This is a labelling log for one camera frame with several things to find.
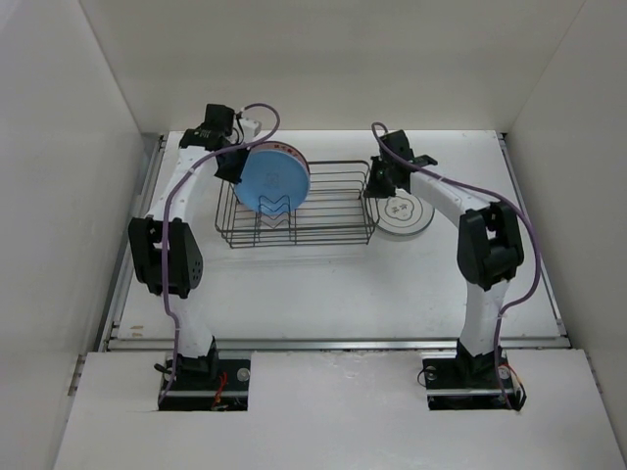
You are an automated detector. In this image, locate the white plate with flower outline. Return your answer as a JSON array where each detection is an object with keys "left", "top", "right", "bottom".
[{"left": 376, "top": 193, "right": 435, "bottom": 241}]

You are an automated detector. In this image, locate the blue plate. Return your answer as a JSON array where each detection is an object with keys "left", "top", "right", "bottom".
[{"left": 234, "top": 150, "right": 311, "bottom": 215}]

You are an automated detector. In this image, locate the grey wire dish rack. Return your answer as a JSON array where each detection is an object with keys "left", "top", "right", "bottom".
[{"left": 215, "top": 160, "right": 379, "bottom": 249}]

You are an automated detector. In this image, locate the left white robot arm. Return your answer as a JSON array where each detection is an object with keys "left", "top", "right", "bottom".
[{"left": 127, "top": 104, "right": 264, "bottom": 392}]

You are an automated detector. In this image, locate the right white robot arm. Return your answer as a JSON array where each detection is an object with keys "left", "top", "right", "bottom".
[{"left": 365, "top": 130, "right": 524, "bottom": 388}]

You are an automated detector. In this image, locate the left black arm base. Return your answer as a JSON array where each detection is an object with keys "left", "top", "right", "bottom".
[{"left": 154, "top": 358, "right": 251, "bottom": 412}]

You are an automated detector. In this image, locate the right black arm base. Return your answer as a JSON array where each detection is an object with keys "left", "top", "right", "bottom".
[{"left": 419, "top": 357, "right": 527, "bottom": 411}]

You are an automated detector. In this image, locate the pink plate with red text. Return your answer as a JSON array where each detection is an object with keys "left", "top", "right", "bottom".
[{"left": 256, "top": 140, "right": 310, "bottom": 172}]

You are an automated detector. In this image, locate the front aluminium rail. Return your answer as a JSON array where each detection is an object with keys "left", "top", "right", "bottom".
[{"left": 101, "top": 336, "right": 571, "bottom": 352}]

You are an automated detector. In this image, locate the right aluminium rail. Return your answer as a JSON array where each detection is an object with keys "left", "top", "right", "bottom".
[{"left": 496, "top": 132, "right": 570, "bottom": 344}]

